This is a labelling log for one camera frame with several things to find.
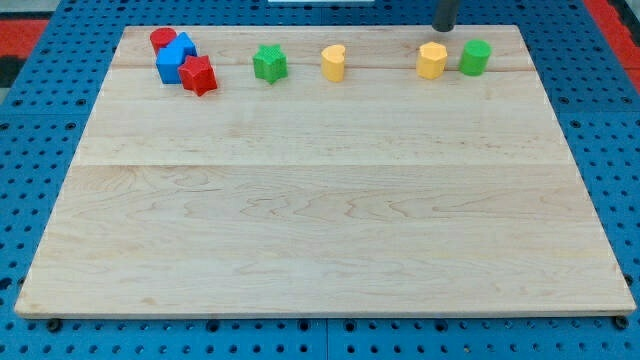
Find green star block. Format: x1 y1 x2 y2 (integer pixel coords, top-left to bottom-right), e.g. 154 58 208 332
252 44 288 84

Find red star block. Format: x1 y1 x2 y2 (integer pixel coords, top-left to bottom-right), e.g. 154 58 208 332
178 55 218 96

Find light wooden board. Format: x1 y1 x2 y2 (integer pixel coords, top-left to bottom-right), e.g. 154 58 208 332
15 25 636 319

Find yellow heart block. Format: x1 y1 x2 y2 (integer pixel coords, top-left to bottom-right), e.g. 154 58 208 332
321 44 346 82

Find yellow hexagon block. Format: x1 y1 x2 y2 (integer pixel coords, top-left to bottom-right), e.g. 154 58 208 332
416 42 448 80

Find blue cube block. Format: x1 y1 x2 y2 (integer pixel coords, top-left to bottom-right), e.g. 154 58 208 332
156 32 197 84

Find green cylinder block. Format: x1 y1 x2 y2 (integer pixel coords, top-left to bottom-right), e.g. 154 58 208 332
459 39 492 76

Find dark cylindrical robot end effector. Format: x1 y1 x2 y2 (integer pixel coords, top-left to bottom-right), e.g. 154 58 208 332
432 0 461 33

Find red cylinder block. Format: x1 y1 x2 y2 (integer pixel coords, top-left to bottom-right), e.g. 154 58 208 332
149 27 177 54

